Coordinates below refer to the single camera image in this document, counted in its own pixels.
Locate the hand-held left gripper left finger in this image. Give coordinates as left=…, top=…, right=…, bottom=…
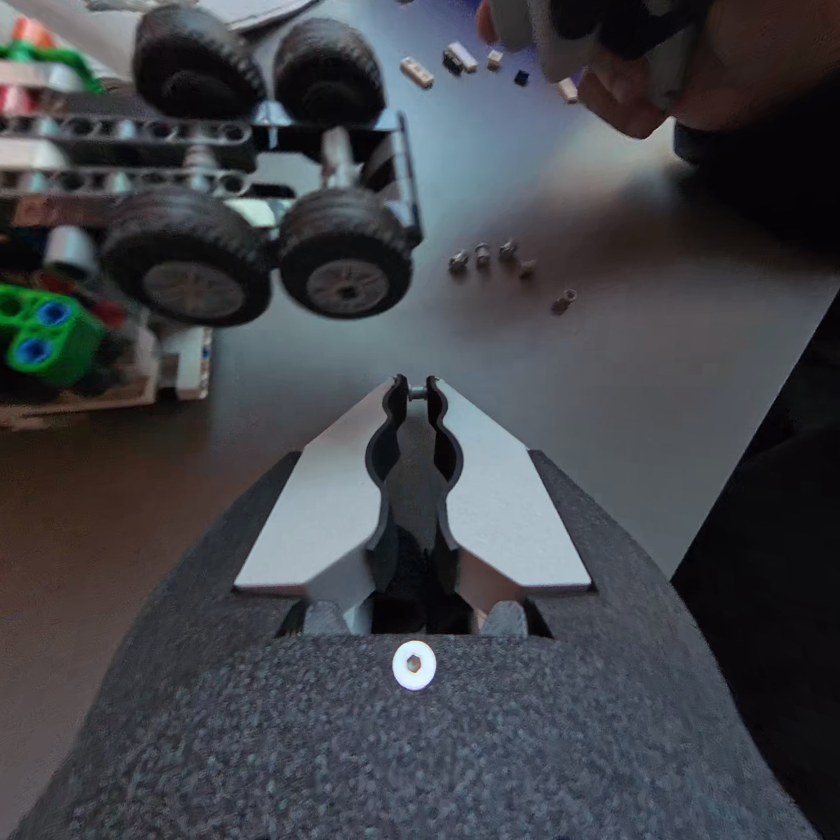
left=234, top=375, right=408, bottom=634

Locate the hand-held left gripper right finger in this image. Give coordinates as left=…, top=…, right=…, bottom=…
left=427, top=375, right=595, bottom=614

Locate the lego truck model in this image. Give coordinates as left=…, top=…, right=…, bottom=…
left=0, top=3, right=425, bottom=431

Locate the person's right forearm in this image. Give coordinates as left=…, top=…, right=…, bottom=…
left=672, top=72, right=840, bottom=240

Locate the person's right hand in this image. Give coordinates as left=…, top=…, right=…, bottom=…
left=478, top=0, right=840, bottom=140

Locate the person's dark clothing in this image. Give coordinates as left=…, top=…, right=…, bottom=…
left=669, top=282, right=840, bottom=840

